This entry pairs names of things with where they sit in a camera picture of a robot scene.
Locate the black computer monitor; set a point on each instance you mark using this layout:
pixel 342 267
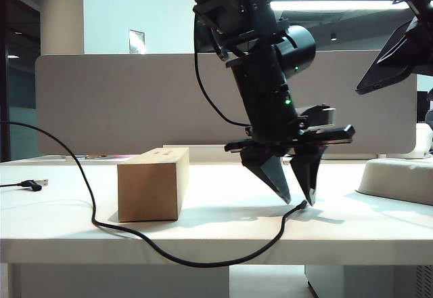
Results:
pixel 421 108

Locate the black ceiling spot lamp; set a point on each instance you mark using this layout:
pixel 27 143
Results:
pixel 333 36

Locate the dark glass door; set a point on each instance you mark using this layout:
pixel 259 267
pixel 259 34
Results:
pixel 23 74

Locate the brown cardboard box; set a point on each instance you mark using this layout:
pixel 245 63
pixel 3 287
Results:
pixel 147 193

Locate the framed wall notice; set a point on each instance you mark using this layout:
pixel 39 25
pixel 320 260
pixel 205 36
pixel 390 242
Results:
pixel 137 42

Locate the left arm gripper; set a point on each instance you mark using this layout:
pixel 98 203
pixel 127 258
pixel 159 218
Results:
pixel 277 140

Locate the grey fabric desk divider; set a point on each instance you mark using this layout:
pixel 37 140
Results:
pixel 118 108

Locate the white rounded appliance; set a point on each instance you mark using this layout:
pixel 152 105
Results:
pixel 423 142

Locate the person in dark clothes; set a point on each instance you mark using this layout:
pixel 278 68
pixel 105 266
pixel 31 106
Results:
pixel 430 115

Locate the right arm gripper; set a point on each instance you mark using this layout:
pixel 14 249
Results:
pixel 417 1

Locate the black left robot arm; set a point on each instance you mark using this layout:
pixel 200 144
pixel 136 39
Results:
pixel 260 84

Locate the white padded phone stand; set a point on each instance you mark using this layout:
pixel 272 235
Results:
pixel 395 179

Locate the black smartphone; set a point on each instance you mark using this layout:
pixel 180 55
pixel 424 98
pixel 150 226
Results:
pixel 372 78

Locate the coloured papers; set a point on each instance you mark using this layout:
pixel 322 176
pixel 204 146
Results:
pixel 111 157

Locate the long ceiling light strip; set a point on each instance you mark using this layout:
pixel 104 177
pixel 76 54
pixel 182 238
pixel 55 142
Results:
pixel 338 5

